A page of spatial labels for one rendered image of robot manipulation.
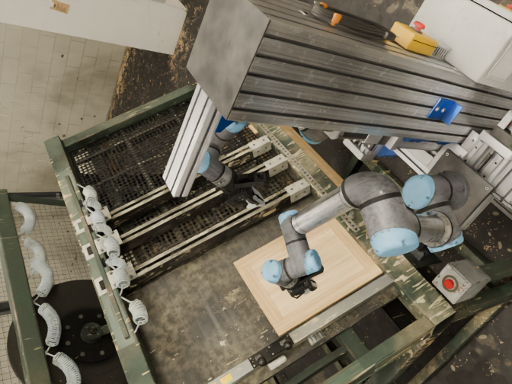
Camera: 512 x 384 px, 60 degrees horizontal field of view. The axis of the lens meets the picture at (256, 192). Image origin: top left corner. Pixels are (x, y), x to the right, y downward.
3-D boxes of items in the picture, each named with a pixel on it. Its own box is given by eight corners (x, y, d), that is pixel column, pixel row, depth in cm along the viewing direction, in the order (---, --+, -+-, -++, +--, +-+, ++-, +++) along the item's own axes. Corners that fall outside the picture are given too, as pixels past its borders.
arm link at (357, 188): (366, 154, 115) (268, 218, 153) (380, 193, 112) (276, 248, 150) (395, 154, 121) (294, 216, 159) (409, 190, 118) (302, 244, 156)
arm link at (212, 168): (206, 140, 145) (200, 161, 141) (227, 158, 152) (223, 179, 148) (189, 148, 150) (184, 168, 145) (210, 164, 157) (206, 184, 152)
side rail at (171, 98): (218, 92, 320) (215, 80, 311) (72, 158, 295) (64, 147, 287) (212, 87, 325) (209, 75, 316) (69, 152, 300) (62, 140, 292)
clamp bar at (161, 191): (273, 151, 266) (269, 120, 248) (85, 245, 240) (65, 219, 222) (264, 141, 273) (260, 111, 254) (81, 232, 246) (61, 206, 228)
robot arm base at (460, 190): (447, 161, 164) (433, 161, 158) (478, 188, 155) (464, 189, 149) (423, 192, 172) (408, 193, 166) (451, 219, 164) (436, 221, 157)
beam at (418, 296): (452, 321, 194) (457, 311, 186) (430, 336, 192) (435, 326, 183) (227, 80, 327) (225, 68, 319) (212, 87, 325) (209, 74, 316)
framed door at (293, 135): (360, 202, 295) (362, 199, 293) (300, 204, 261) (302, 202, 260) (289, 128, 349) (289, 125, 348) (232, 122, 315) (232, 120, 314)
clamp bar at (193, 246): (312, 195, 241) (311, 165, 223) (107, 305, 215) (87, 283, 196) (302, 184, 247) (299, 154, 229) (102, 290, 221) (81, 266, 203)
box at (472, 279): (493, 278, 180) (471, 284, 169) (474, 297, 186) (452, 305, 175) (470, 257, 187) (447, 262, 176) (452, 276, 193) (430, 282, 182)
